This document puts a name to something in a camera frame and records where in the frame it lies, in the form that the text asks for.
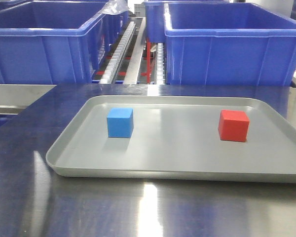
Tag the large blue bin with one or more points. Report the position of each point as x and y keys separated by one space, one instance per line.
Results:
x=51 y=42
x=228 y=44

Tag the large blue bin left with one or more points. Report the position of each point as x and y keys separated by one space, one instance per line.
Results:
x=51 y=42

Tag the white roller conveyor track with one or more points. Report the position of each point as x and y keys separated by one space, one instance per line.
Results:
x=111 y=72

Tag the clear plastic sheet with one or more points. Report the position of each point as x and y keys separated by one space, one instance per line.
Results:
x=115 y=7

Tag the red foam cube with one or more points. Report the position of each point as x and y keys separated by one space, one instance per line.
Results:
x=233 y=125

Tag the grey metal tray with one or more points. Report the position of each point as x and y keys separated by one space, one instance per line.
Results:
x=176 y=137

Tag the blue foam cube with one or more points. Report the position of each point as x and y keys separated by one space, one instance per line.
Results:
x=120 y=122

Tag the white roller track right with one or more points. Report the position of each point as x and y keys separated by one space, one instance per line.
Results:
x=160 y=73

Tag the large blue bin right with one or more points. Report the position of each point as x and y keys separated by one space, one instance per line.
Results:
x=228 y=44

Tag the steel shelf front rail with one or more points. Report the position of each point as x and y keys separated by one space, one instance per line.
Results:
x=16 y=97

